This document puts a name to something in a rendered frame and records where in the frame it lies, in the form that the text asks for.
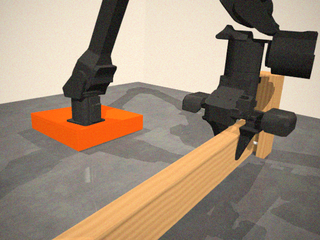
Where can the wooden post with slot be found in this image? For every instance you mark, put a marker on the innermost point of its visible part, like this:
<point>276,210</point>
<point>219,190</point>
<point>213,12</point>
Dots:
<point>268,96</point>

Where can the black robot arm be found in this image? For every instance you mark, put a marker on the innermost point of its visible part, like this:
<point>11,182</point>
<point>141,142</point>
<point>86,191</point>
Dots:
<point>289,53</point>

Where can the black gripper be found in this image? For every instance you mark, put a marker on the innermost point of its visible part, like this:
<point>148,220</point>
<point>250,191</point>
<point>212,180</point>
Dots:
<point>275,121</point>

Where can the wooden side rail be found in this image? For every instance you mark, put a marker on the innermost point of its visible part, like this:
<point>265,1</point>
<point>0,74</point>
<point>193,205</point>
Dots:
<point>150,209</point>

